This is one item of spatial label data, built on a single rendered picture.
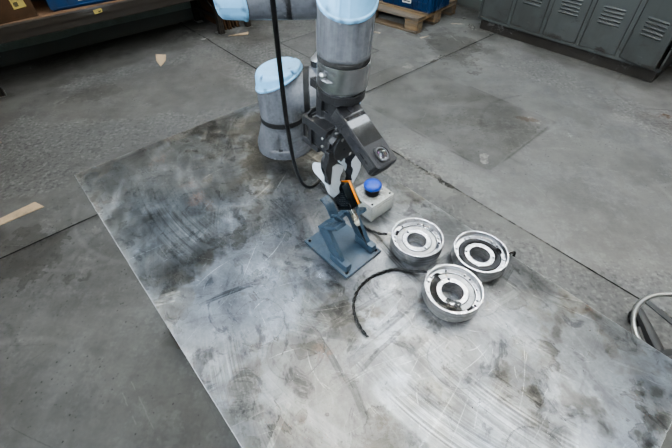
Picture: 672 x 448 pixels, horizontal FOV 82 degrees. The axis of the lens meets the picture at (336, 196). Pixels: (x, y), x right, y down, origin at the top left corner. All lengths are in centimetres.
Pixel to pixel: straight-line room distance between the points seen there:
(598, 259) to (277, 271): 168
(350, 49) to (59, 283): 181
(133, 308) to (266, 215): 108
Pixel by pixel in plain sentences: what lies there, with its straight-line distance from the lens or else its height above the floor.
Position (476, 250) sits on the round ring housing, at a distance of 85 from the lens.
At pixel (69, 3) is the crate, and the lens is 388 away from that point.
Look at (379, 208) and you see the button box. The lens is 87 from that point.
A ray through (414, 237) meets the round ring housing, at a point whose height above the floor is 81.
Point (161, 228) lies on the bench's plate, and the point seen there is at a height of 80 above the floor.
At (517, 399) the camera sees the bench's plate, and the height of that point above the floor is 80.
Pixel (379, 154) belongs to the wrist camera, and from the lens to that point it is 57.
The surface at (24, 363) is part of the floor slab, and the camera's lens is 195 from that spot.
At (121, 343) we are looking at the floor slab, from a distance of 180.
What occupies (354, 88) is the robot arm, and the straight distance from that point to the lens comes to 56.
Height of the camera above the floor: 144
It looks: 43 degrees down
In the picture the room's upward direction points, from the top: straight up
